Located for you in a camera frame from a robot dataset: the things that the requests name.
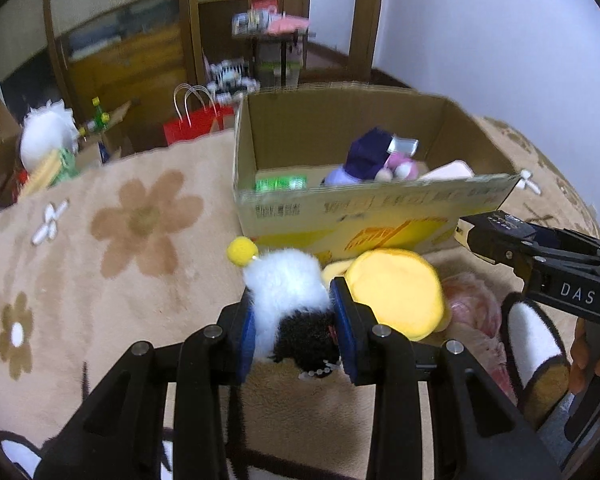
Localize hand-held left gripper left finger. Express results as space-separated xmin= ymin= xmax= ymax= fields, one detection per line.
xmin=32 ymin=302 xmax=258 ymax=480

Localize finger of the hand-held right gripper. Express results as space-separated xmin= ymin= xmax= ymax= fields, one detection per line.
xmin=457 ymin=217 xmax=538 ymax=275
xmin=467 ymin=211 xmax=600 ymax=263

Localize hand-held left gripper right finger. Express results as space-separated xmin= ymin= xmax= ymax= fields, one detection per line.
xmin=328 ymin=276 xmax=563 ymax=480

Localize yellow round plush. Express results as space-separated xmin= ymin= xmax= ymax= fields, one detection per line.
xmin=322 ymin=247 xmax=452 ymax=342

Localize black and white plush toy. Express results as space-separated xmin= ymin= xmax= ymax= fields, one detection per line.
xmin=227 ymin=237 xmax=342 ymax=381

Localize pink swiss roll plush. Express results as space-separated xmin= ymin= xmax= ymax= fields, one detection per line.
xmin=420 ymin=160 xmax=476 ymax=182

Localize cardboard box yellow print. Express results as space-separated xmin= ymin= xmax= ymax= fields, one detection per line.
xmin=232 ymin=82 xmax=526 ymax=257

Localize pink plush toy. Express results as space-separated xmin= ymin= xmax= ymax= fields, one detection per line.
xmin=387 ymin=155 xmax=427 ymax=181

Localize purple dress plush doll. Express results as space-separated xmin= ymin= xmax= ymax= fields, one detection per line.
xmin=322 ymin=127 xmax=421 ymax=186

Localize green tissue pack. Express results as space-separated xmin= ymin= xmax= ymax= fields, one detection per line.
xmin=254 ymin=174 xmax=308 ymax=193

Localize pink frilly soft toy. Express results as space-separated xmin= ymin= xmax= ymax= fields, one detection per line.
xmin=440 ymin=272 xmax=516 ymax=396

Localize person's right hand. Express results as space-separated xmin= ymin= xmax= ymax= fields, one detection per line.
xmin=569 ymin=319 xmax=600 ymax=395

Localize brown flower printed blanket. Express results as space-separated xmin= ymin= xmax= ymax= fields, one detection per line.
xmin=0 ymin=117 xmax=600 ymax=480

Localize red paper bag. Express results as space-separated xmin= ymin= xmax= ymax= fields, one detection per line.
xmin=162 ymin=84 xmax=237 ymax=148

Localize small open cardboard box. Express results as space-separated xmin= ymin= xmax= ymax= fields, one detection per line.
xmin=77 ymin=102 xmax=133 ymax=162

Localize yellow and green plush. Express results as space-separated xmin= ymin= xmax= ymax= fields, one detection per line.
xmin=17 ymin=149 xmax=79 ymax=197

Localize basket with black-white items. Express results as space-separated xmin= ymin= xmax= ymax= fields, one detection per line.
xmin=205 ymin=59 xmax=259 ymax=98

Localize green bottle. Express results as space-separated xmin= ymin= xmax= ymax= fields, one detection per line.
xmin=92 ymin=96 xmax=112 ymax=133

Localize clear plastic storage bin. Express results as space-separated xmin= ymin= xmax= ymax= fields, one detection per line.
xmin=257 ymin=40 xmax=303 ymax=82

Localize wooden door with glass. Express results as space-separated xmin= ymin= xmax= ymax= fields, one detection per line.
xmin=280 ymin=0 xmax=387 ymax=82

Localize white-haired plush head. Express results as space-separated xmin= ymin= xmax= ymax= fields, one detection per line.
xmin=19 ymin=100 xmax=81 ymax=171

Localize small side table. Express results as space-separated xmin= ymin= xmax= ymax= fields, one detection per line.
xmin=232 ymin=10 xmax=317 ymax=86

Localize pink cloth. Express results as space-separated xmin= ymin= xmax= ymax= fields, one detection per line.
xmin=267 ymin=16 xmax=311 ymax=35

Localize wooden wardrobe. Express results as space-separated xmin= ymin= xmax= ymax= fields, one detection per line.
xmin=0 ymin=0 xmax=201 ymax=156

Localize wooden corner shelf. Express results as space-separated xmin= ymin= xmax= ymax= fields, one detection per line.
xmin=177 ymin=0 xmax=281 ymax=91

